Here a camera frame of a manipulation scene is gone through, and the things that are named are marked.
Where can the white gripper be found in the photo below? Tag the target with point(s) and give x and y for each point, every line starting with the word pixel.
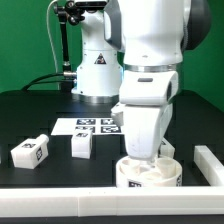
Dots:
pixel 144 110

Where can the white round stool seat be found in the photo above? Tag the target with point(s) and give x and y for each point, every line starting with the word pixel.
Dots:
pixel 163 172

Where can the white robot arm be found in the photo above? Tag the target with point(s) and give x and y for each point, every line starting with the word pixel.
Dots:
pixel 131 52

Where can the white marker sheet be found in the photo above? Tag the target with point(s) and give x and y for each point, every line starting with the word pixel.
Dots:
pixel 98 126

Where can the white right fence bar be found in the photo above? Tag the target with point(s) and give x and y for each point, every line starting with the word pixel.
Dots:
pixel 211 168

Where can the white fence bar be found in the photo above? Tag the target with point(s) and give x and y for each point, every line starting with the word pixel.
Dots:
pixel 112 201
pixel 211 168

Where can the white front fence bar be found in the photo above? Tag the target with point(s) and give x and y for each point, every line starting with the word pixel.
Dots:
pixel 112 201

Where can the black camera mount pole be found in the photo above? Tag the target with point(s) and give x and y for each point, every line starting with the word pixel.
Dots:
pixel 73 12

